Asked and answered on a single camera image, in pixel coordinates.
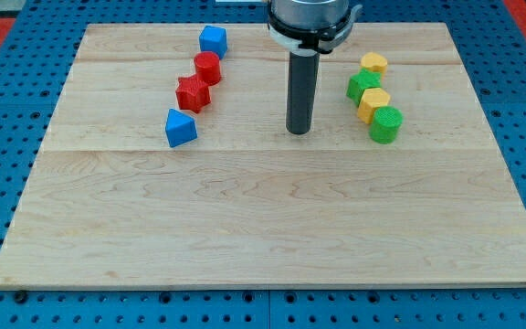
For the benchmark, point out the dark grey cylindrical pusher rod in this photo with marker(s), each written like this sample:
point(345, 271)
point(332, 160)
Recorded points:
point(301, 92)

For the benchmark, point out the green star block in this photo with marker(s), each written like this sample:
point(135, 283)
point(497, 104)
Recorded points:
point(360, 82)

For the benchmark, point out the green cylinder block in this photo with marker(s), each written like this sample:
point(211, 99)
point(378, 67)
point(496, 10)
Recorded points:
point(386, 123)

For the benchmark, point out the blue cube block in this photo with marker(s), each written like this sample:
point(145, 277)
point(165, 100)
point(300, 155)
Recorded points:
point(213, 39)

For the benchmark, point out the yellow hexagon block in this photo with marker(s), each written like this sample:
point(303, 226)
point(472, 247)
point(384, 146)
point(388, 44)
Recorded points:
point(371, 100)

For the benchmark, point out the light wooden board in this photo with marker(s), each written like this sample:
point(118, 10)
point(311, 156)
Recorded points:
point(109, 205)

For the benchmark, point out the yellow heart block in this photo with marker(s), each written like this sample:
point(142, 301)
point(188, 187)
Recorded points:
point(374, 62)

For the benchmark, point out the red cylinder block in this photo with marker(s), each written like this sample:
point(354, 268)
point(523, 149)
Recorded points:
point(207, 67)

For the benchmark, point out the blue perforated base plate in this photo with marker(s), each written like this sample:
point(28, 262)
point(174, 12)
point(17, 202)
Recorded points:
point(34, 63)

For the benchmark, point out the red star block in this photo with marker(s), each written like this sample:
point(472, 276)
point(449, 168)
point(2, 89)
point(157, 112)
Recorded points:
point(192, 93)

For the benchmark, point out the blue triangle block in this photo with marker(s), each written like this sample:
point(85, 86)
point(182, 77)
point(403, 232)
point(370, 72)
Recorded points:
point(179, 128)

